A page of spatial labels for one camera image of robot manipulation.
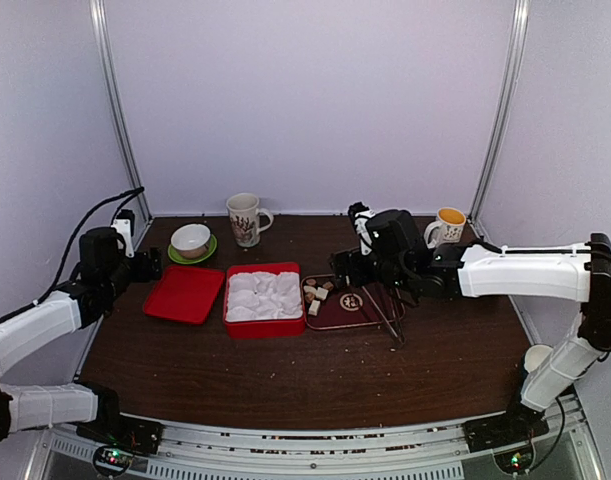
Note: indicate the flower pattern mug yellow inside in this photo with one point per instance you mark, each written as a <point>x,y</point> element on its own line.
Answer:
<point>447,227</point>

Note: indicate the tall coral pattern mug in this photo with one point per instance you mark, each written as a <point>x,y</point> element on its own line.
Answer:
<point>248,219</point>

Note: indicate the white paper liners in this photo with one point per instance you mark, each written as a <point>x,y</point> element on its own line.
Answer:
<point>263,296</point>

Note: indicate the aluminium front rail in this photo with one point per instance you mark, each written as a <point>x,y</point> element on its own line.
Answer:
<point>437,450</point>

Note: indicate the green saucer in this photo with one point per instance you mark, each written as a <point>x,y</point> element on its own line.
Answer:
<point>175,256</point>

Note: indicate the aluminium left corner post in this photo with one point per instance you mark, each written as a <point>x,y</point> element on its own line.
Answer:
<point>101,33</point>

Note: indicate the dark red lacquer tray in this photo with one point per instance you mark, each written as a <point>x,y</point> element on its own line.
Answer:
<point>344,308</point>

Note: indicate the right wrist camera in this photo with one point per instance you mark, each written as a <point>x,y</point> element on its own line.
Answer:
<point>359,214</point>

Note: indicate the white ceramic bowl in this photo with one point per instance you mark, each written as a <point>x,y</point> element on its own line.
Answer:
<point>191,241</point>

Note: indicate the red tin lid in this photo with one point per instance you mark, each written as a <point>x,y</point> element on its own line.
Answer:
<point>184,294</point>

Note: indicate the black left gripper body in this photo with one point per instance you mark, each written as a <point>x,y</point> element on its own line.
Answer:
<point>118,278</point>

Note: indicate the aluminium right corner post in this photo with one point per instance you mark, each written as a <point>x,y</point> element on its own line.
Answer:
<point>512,69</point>

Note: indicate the white paper cup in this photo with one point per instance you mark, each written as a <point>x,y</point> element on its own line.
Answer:
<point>534,356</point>

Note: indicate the red tin box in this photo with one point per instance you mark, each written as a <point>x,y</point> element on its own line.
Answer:
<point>264,329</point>

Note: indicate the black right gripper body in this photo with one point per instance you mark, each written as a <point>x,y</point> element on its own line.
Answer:
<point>388,271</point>

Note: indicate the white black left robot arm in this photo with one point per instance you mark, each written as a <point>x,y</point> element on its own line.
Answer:
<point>94,409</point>

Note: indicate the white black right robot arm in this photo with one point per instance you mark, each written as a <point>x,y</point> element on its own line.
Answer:
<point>579,272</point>

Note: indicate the aluminium corner post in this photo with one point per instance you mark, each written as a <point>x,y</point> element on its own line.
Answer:
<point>101,33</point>
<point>512,69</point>

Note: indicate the metal serving tongs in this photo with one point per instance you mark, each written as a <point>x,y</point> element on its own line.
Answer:
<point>389,310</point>

